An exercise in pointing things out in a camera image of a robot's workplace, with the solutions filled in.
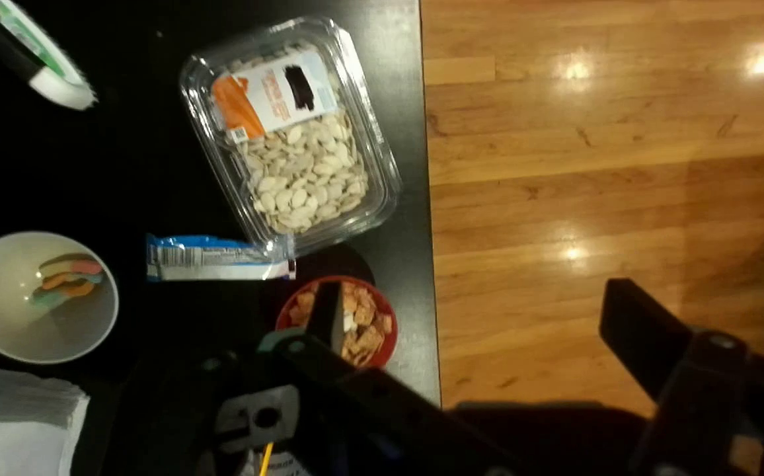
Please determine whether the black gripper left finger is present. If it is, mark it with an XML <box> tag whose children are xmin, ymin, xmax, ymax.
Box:
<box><xmin>259</xmin><ymin>278</ymin><xmax>524</xmax><ymax>476</ymax></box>

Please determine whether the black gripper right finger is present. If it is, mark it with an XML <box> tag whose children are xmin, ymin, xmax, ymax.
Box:
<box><xmin>598</xmin><ymin>278</ymin><xmax>764</xmax><ymax>476</ymax></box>

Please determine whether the yellow pencil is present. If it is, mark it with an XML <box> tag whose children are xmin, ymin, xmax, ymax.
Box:
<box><xmin>257</xmin><ymin>438</ymin><xmax>276</xmax><ymax>476</ymax></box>

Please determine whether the grey metal pencil holder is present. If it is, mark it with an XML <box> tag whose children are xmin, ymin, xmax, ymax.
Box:
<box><xmin>210</xmin><ymin>380</ymin><xmax>300</xmax><ymax>456</ymax></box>

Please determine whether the red bowl with crackers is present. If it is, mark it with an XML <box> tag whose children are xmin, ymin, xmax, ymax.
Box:
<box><xmin>272</xmin><ymin>271</ymin><xmax>399</xmax><ymax>369</ymax></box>

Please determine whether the blue white snack wrapper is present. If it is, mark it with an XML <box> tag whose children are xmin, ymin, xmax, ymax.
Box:
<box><xmin>143</xmin><ymin>233</ymin><xmax>299</xmax><ymax>286</ymax></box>

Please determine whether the clear plastic seed container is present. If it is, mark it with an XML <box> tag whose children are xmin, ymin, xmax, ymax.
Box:
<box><xmin>176</xmin><ymin>12</ymin><xmax>405</xmax><ymax>259</ymax></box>

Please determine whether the colourful gummy candy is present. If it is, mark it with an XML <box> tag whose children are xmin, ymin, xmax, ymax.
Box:
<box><xmin>28</xmin><ymin>251</ymin><xmax>105</xmax><ymax>312</ymax></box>

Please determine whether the white folded towel stack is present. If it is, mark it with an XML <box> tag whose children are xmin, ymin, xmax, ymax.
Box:
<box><xmin>0</xmin><ymin>360</ymin><xmax>93</xmax><ymax>476</ymax></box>

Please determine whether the white round bowl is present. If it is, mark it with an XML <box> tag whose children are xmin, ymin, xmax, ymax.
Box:
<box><xmin>0</xmin><ymin>229</ymin><xmax>120</xmax><ymax>368</ymax></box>

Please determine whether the white green scrub brush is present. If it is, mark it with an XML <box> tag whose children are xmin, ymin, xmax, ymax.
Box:
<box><xmin>0</xmin><ymin>0</ymin><xmax>99</xmax><ymax>114</ymax></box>

